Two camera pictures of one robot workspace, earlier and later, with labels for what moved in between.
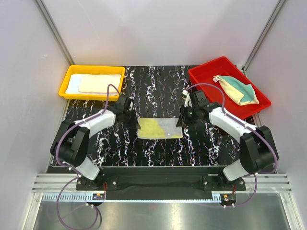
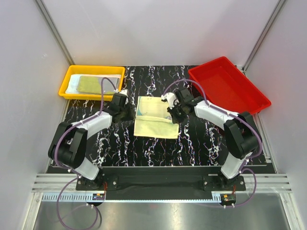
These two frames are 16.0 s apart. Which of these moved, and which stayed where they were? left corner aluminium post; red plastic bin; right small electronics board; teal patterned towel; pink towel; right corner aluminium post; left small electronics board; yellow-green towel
Moved: yellow-green towel; pink towel; teal patterned towel
Stayed: right small electronics board; right corner aluminium post; red plastic bin; left corner aluminium post; left small electronics board
